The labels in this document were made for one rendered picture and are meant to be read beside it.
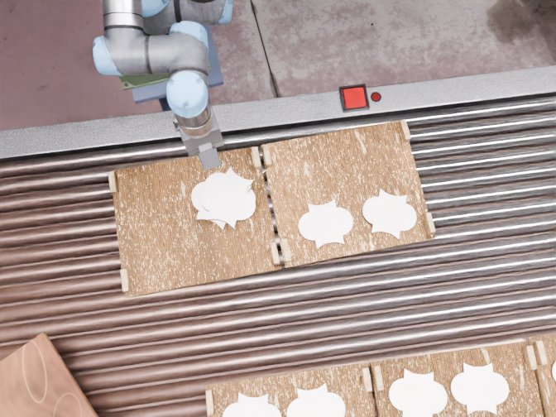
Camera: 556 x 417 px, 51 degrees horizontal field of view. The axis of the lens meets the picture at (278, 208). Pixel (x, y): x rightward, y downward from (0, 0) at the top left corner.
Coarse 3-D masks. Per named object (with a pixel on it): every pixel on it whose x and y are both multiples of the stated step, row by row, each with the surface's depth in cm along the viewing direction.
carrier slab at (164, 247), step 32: (192, 160) 161; (224, 160) 161; (128, 192) 158; (160, 192) 159; (256, 192) 159; (128, 224) 156; (160, 224) 156; (192, 224) 156; (256, 224) 157; (128, 256) 154; (160, 256) 154; (192, 256) 154; (224, 256) 154; (256, 256) 155; (160, 288) 152
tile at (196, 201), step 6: (216, 180) 155; (204, 186) 155; (198, 192) 154; (192, 198) 154; (198, 198) 154; (198, 204) 153; (198, 210) 154; (204, 210) 153; (198, 216) 152; (204, 216) 152; (216, 222) 152; (222, 222) 152; (222, 228) 152
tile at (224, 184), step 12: (204, 192) 153; (216, 192) 153; (228, 192) 153; (240, 192) 153; (204, 204) 152; (216, 204) 152; (228, 204) 152; (240, 204) 152; (252, 204) 152; (216, 216) 151; (228, 216) 151; (240, 216) 152
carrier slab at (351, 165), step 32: (352, 128) 165; (384, 128) 165; (288, 160) 162; (320, 160) 162; (352, 160) 162; (384, 160) 162; (288, 192) 159; (320, 192) 159; (352, 192) 160; (416, 192) 160; (288, 224) 157; (352, 224) 157; (416, 224) 158; (320, 256) 155
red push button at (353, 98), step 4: (356, 88) 169; (360, 88) 169; (344, 92) 168; (348, 92) 168; (352, 92) 168; (356, 92) 168; (360, 92) 168; (344, 96) 168; (348, 96) 168; (352, 96) 168; (356, 96) 168; (360, 96) 168; (364, 96) 168; (344, 100) 168; (348, 100) 167; (352, 100) 167; (356, 100) 168; (360, 100) 168; (364, 100) 168; (348, 104) 167; (352, 104) 167; (356, 104) 167; (360, 104) 167; (364, 104) 167
